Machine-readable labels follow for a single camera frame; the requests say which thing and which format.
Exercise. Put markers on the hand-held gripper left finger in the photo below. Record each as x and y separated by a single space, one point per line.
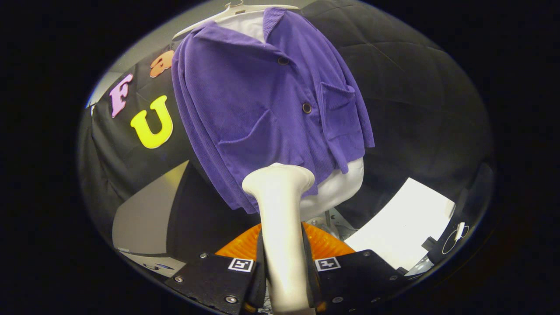
261 280

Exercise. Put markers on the black backdrop cloth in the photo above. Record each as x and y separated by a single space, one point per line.
415 87

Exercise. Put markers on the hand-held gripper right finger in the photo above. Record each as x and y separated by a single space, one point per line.
311 284

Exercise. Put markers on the grey cabinet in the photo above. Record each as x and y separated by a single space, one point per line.
144 218

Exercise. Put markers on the white flat board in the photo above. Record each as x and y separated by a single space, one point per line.
402 223

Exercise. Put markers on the white plastic clothes hanger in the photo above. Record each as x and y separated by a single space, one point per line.
227 11

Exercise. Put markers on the grey steamer stand base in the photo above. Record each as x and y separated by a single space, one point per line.
337 221

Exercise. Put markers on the white garment form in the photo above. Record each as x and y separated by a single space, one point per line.
337 188

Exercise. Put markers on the white garment steamer head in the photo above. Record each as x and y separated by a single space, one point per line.
280 218

